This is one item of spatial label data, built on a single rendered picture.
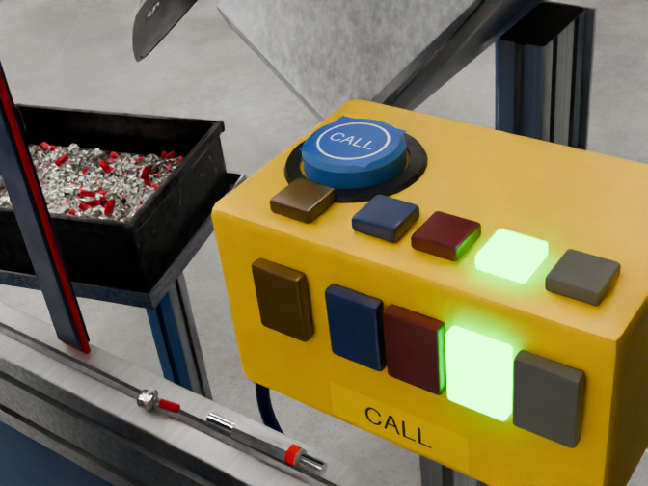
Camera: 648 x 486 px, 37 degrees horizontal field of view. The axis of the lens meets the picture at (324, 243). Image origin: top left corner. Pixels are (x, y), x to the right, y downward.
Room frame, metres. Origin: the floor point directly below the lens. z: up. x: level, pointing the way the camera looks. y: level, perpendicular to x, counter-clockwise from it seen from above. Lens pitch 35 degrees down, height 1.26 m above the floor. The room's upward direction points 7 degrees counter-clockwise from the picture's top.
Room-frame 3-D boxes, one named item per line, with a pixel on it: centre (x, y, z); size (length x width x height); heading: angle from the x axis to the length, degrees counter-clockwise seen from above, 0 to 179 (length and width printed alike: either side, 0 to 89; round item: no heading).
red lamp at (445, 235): (0.26, -0.04, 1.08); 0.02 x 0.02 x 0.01; 51
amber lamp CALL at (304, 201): (0.29, 0.01, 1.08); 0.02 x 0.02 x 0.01; 51
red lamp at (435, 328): (0.24, -0.03, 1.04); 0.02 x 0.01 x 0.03; 51
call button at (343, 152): (0.32, -0.02, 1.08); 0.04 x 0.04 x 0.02
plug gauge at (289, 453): (0.38, 0.05, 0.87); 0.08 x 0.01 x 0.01; 52
